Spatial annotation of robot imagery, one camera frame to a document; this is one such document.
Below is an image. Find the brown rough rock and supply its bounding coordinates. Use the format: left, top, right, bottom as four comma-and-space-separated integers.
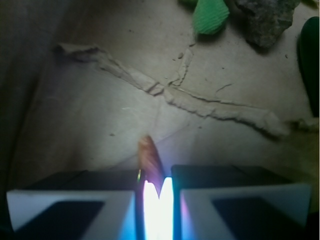
234, 0, 300, 49

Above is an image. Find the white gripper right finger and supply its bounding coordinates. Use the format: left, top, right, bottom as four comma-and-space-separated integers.
171, 165, 312, 240

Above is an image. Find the brown paper bag bin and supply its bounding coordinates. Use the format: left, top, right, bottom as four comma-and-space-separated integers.
0, 0, 320, 195

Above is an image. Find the green plush toy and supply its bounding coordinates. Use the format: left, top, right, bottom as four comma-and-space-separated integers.
178, 0, 230, 35

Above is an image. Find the dark green cucumber toy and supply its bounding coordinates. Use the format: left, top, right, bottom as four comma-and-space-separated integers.
297, 16, 320, 117

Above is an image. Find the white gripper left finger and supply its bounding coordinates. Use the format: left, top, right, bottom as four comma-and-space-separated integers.
6, 169, 145, 240

